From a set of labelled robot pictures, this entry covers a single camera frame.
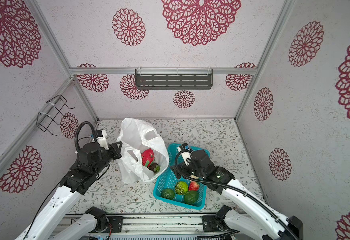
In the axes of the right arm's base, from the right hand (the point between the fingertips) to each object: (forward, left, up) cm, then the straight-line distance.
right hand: (177, 161), depth 73 cm
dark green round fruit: (-12, -7, -15) cm, 21 cm away
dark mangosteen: (+4, +14, -15) cm, 21 cm away
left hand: (+5, +27, +6) cm, 28 cm away
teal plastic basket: (-2, +7, -20) cm, 21 cm away
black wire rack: (+12, +66, +15) cm, 68 cm away
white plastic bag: (+16, +25, -1) cm, 30 cm away
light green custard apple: (-8, -2, -14) cm, 17 cm away
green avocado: (-11, +5, -15) cm, 19 cm away
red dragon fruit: (+8, +18, -11) cm, 23 cm away
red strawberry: (-6, -9, -17) cm, 20 cm away
